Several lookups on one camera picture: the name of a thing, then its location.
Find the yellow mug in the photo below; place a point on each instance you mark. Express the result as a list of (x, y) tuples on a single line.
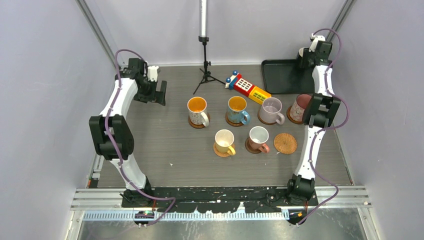
[(224, 138)]

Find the grey mug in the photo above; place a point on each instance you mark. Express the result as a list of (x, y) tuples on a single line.
[(271, 111)]

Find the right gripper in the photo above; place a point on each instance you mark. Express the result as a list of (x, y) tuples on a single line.
[(304, 63)]

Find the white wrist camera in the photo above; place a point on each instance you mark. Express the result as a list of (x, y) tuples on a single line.
[(152, 73), (315, 39)]

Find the pink mug white inside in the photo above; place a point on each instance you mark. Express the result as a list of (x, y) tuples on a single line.
[(258, 137)]

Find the blue mug orange inside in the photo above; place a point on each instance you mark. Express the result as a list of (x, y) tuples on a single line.
[(238, 105)]

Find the woven coaster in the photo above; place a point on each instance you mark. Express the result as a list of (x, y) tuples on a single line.
[(285, 143), (229, 151)]

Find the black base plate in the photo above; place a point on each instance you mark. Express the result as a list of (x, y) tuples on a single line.
[(254, 199)]

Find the patterned mug orange inside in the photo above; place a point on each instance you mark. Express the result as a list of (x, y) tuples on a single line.
[(197, 109)]

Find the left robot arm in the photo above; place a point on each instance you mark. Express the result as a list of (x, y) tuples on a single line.
[(110, 132)]

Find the black mug white inside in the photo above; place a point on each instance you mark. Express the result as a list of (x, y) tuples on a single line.
[(301, 52)]

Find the black tray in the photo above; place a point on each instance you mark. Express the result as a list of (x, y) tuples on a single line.
[(283, 76)]

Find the ridged wooden coaster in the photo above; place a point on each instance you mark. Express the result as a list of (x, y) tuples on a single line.
[(199, 126), (264, 122), (235, 120), (291, 119)]

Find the dark wooden coaster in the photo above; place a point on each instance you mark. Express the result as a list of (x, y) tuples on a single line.
[(249, 149)]

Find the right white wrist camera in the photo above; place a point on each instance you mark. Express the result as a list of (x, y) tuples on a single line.
[(315, 39)]

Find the toy block house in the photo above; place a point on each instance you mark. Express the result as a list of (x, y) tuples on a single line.
[(246, 88)]

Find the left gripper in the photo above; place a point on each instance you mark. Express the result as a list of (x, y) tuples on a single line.
[(159, 96)]

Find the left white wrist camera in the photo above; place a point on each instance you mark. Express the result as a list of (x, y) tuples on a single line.
[(152, 73)]

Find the black tripod with pole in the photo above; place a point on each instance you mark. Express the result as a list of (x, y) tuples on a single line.
[(204, 39)]

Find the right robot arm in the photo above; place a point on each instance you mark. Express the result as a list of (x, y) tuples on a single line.
[(318, 116)]

